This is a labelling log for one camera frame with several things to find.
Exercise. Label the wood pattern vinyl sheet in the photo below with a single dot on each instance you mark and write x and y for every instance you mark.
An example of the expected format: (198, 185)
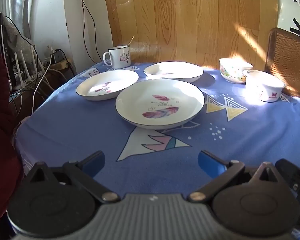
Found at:
(190, 17)

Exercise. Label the white bowl pink bow print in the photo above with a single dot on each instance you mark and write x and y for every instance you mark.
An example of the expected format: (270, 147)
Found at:
(261, 88)

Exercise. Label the metal spoon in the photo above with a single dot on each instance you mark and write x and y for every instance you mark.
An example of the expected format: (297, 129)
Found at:
(130, 40)

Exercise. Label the black power adapter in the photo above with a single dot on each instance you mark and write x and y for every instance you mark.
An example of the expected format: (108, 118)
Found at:
(57, 56)

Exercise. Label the grey cloth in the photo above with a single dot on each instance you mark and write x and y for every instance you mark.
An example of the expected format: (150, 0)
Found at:
(15, 37)

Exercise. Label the blue printed tablecloth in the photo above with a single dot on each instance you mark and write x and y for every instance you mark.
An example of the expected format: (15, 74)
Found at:
(72, 127)

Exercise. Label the silver foil duct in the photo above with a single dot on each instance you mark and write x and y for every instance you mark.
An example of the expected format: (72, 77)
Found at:
(20, 5)

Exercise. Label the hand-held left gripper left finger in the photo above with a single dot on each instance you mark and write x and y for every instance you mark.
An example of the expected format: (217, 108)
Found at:
(95, 162)

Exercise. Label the brown woven seat mat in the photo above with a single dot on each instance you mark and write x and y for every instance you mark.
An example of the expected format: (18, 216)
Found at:
(290, 60)

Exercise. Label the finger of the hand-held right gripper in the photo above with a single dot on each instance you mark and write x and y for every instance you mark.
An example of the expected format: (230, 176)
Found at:
(297, 177)

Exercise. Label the plain white ceramic bowl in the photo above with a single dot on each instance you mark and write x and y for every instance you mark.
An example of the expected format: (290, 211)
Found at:
(248, 66)

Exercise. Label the white router with antennas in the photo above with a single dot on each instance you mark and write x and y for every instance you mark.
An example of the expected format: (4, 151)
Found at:
(23, 77)

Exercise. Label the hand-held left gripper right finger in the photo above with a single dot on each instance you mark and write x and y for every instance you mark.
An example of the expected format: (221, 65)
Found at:
(210, 163)

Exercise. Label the white enamel mug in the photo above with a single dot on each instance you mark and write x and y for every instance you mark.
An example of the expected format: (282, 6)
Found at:
(118, 57)

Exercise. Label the dark red garment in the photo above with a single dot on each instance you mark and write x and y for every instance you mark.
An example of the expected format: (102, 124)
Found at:
(0, 130)

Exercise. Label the white feather print plate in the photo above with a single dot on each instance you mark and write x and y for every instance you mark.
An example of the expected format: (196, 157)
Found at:
(120, 78)
(180, 68)
(140, 97)

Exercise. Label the colourful patterned ceramic bowl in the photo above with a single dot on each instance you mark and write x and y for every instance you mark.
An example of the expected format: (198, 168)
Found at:
(231, 73)

